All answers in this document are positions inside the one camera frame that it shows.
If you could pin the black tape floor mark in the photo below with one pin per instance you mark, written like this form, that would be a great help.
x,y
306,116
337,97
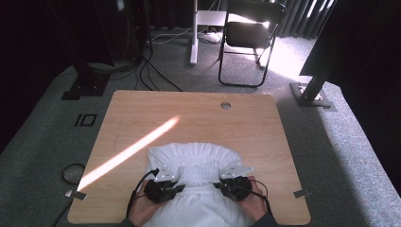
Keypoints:
x,y
85,120

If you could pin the black metal stand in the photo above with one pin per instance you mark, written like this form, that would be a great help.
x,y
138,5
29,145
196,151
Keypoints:
x,y
312,91
86,82

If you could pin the black folding chair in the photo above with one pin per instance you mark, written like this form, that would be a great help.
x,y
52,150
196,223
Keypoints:
x,y
249,34

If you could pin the person's right hand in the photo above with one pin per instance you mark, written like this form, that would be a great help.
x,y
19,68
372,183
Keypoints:
x,y
253,205

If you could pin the grey tape piece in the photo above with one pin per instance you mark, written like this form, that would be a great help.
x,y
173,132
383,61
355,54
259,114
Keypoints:
x,y
302,193
77,195

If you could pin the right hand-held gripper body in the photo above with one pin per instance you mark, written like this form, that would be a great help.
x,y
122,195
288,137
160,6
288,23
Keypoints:
x,y
238,184

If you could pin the white garment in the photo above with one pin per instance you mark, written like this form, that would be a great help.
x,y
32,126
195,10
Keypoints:
x,y
195,157

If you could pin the white desk leg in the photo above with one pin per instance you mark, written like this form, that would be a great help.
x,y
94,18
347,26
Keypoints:
x,y
194,38

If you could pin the grey pleated curtain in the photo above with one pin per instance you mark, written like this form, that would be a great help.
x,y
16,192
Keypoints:
x,y
302,15

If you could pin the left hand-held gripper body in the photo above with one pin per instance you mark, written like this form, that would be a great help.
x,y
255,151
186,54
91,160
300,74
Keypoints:
x,y
162,186

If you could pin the person's left hand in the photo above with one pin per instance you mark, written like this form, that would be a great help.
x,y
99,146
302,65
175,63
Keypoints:
x,y
142,208

